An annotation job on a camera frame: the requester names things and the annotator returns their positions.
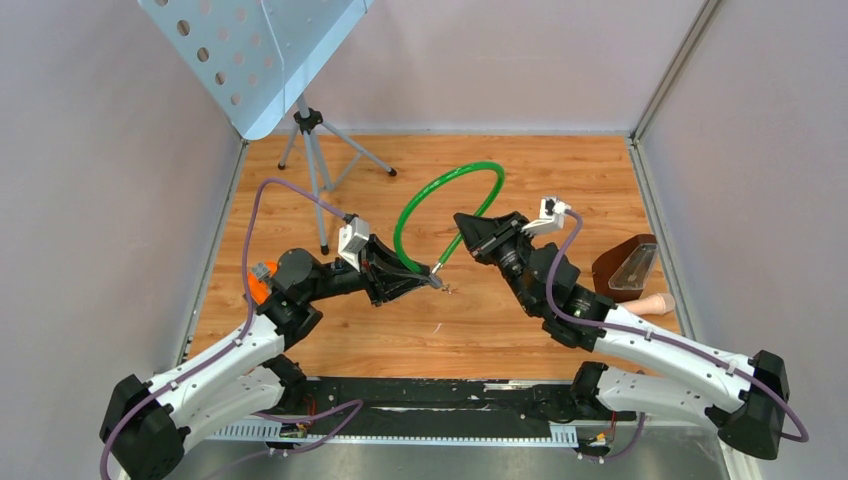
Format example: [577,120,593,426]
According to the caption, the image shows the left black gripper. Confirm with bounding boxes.
[304,233,432,306]

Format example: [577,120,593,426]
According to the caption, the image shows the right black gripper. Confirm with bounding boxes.
[452,213,537,317]

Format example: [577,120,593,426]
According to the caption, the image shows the green cable lock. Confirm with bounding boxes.
[393,161,506,274]

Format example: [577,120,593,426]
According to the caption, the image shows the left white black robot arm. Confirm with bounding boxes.
[99,235,441,479]

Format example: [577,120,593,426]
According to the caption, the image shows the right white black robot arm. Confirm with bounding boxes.
[453,209,792,460]

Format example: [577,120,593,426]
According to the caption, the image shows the orange grey brick toy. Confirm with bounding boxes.
[246,261,277,307]

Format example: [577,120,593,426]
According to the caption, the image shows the pink cylinder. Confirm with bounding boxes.
[620,293,676,316]

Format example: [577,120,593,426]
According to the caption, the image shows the light blue music stand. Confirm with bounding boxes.
[137,0,399,256]

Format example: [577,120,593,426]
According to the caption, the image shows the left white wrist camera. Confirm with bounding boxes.
[337,214,371,272]

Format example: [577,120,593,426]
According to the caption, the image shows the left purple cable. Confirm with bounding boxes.
[99,177,349,480]

